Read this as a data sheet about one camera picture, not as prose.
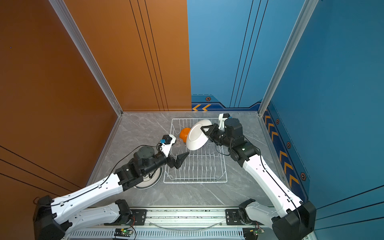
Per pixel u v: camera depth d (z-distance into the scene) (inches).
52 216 15.6
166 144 22.7
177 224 28.5
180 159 23.7
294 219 14.4
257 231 27.4
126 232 27.8
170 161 24.0
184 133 38.7
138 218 29.1
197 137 27.4
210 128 24.6
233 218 28.5
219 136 23.9
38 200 16.5
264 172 17.8
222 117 26.3
